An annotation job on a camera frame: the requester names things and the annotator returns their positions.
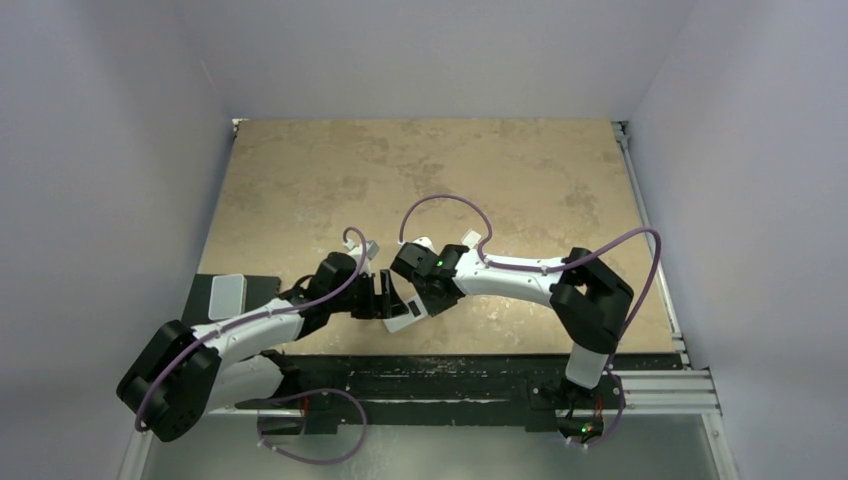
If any white plastic box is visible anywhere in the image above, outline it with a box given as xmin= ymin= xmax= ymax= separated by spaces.
xmin=207 ymin=274 xmax=247 ymax=321

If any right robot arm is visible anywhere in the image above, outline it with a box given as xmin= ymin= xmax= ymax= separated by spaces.
xmin=384 ymin=238 xmax=634 ymax=407

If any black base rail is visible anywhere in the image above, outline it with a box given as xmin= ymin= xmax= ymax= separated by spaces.
xmin=237 ymin=354 xmax=625 ymax=434

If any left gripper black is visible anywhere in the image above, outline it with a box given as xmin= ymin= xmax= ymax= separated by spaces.
xmin=328 ymin=269 xmax=406 ymax=319

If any aluminium frame rail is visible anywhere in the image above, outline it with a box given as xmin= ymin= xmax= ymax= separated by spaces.
xmin=609 ymin=122 xmax=720 ymax=415

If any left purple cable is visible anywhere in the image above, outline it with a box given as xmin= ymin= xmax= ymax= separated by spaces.
xmin=134 ymin=227 xmax=369 ymax=433

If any white battery cover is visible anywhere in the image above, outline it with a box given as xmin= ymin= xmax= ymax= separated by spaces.
xmin=460 ymin=229 xmax=482 ymax=250

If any red white remote control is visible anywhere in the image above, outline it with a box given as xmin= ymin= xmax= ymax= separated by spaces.
xmin=383 ymin=296 xmax=429 ymax=333

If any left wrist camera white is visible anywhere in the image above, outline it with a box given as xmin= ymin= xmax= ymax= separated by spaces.
xmin=345 ymin=240 xmax=379 ymax=274

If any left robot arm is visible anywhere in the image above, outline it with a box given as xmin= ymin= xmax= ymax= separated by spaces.
xmin=116 ymin=252 xmax=425 ymax=442

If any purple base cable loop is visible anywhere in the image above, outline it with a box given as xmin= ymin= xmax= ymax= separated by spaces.
xmin=256 ymin=388 xmax=369 ymax=466

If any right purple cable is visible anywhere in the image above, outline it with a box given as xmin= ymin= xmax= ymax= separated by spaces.
xmin=398 ymin=194 xmax=662 ymax=452

